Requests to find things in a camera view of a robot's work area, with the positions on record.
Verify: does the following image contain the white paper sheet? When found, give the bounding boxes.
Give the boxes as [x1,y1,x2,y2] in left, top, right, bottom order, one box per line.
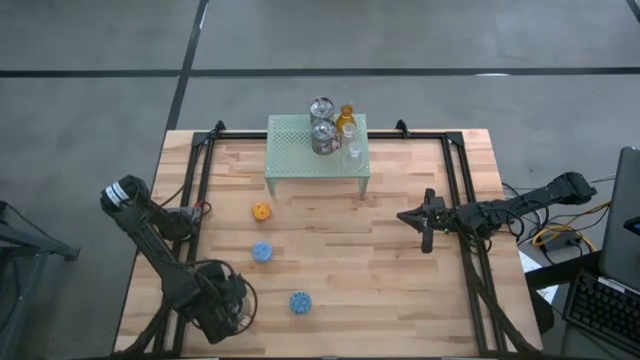
[518,249,560,305]

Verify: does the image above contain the black aluminium table frame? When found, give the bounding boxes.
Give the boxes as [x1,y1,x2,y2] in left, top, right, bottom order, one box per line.
[113,119,539,359]

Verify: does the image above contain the grey laptop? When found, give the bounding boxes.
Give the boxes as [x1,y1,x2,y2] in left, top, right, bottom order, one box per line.
[598,146,640,294]

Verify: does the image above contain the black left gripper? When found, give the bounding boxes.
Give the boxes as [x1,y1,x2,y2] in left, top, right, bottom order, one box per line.
[197,262,250,346]

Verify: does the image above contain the dark metal stand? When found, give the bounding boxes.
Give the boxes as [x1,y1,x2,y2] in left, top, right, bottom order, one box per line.
[0,199,81,360]

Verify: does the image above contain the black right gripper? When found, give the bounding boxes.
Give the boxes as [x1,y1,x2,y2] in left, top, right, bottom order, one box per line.
[396,188,464,255]

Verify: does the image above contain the black keyboard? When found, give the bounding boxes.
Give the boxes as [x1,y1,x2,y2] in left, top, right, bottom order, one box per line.
[562,268,640,357]

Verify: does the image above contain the yellow cable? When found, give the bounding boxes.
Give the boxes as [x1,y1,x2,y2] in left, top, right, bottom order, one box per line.
[531,199,612,254]

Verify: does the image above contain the black power adapter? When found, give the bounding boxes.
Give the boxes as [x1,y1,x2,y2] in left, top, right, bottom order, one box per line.
[542,232,584,254]

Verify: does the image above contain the green perforated metal shelf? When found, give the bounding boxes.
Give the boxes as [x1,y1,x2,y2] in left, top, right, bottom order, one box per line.
[263,113,372,199]

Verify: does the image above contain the blue floral candle tin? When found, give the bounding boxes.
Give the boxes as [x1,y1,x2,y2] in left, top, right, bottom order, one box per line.
[289,291,314,316]

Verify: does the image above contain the amber glass candlestick holder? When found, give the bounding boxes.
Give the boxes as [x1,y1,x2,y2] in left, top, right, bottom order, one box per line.
[334,102,357,134]

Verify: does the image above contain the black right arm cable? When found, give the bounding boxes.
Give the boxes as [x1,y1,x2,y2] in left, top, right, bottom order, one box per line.
[487,205,527,242]

